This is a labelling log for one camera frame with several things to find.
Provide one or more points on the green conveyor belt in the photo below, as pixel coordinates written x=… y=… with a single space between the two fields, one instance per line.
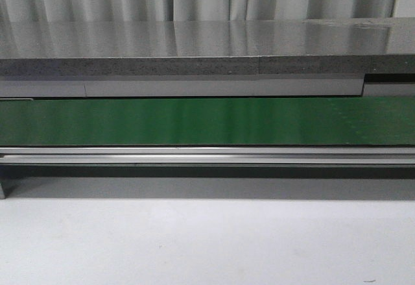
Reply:
x=209 y=121

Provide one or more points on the grey cabinet panels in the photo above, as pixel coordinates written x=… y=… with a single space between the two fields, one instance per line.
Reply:
x=279 y=85

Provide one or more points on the grey stone countertop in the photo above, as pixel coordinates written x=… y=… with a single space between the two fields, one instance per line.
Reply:
x=75 y=48

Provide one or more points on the aluminium conveyor frame rail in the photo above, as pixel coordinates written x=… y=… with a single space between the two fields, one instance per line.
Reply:
x=282 y=173

